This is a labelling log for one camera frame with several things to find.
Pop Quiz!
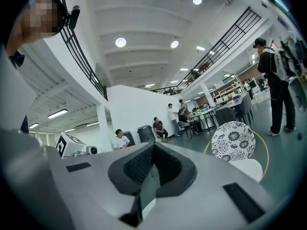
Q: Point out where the ceiling tube light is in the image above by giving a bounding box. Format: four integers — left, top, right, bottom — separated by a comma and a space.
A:
47, 108, 69, 119

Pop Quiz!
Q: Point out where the black mezzanine railing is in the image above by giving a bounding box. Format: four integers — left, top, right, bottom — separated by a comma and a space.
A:
46, 0, 108, 102
150, 6, 262, 95

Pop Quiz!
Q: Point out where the gray dining chair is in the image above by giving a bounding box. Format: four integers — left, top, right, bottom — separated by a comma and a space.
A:
236, 93, 254, 127
215, 107, 237, 127

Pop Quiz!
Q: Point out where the black head-worn camera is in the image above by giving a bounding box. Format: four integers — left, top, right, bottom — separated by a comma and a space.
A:
64, 5, 81, 30

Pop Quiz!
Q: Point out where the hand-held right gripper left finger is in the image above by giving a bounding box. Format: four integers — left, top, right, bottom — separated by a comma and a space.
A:
45, 141, 154, 230

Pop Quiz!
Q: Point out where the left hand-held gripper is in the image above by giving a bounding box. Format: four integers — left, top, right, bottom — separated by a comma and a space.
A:
55, 131, 98, 159

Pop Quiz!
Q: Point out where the gray dining table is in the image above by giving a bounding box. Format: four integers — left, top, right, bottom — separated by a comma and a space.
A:
217, 97, 248, 110

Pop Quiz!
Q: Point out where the white trestle table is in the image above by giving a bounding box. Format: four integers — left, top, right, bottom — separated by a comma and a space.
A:
189, 107, 216, 132

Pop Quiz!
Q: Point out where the person's head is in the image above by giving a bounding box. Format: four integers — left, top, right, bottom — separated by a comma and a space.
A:
5, 0, 68, 56

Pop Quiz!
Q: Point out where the white shelving unit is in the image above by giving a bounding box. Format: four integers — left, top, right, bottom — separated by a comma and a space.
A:
210, 74, 248, 105

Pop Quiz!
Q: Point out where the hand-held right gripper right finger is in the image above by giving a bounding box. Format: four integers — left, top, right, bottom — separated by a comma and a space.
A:
143, 141, 276, 230

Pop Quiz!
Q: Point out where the floral backrest chair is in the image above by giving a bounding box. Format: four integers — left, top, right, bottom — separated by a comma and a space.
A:
203, 120, 270, 184

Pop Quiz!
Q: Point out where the black trash bin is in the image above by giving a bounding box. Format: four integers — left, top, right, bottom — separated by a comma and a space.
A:
137, 125, 156, 143
123, 131, 136, 146

